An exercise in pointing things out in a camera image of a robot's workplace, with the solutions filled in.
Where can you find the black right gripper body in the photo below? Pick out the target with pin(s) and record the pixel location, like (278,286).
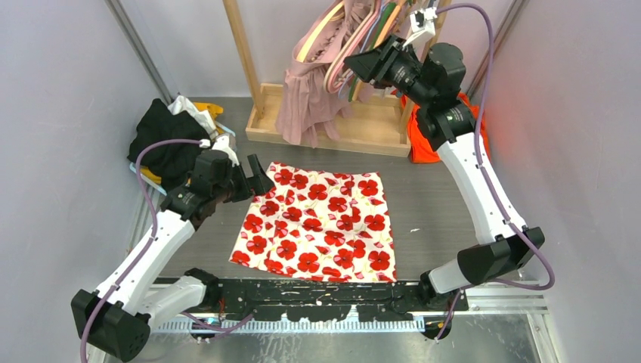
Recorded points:
(397,69)

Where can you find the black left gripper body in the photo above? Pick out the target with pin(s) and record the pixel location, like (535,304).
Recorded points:
(234,187)

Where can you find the light blue hanger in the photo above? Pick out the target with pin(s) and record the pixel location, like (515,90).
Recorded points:
(361,44)

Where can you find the red poppy print garment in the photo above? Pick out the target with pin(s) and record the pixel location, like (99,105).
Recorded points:
(319,226)

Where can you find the pink pleated skirt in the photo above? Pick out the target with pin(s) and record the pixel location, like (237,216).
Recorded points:
(306,110)

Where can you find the beige plastic hanger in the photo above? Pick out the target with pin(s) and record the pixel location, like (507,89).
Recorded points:
(334,13)

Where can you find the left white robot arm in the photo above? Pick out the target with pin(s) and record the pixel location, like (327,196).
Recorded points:
(117,317)

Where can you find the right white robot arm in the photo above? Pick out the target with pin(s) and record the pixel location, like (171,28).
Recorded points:
(505,242)

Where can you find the pink hanger on rack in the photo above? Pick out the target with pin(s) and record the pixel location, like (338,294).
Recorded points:
(335,70)

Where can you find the peach hanger on rack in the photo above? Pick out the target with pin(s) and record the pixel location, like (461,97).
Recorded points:
(386,21)

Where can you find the yellow garment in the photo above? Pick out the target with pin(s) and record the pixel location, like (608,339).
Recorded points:
(170,162)

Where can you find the white garment in basket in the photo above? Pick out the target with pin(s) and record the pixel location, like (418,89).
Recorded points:
(203,117)

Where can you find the blue plastic basket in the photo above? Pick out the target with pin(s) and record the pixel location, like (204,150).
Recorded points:
(155,181)

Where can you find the orange garment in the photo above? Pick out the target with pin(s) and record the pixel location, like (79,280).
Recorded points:
(421,151)

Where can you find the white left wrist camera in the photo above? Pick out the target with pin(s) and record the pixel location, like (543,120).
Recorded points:
(225,143)

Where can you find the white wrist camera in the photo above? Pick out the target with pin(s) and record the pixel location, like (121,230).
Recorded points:
(225,143)
(422,27)

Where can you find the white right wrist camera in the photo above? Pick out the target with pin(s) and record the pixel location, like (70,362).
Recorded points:
(422,27)

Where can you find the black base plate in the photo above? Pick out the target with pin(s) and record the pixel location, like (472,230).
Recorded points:
(314,301)

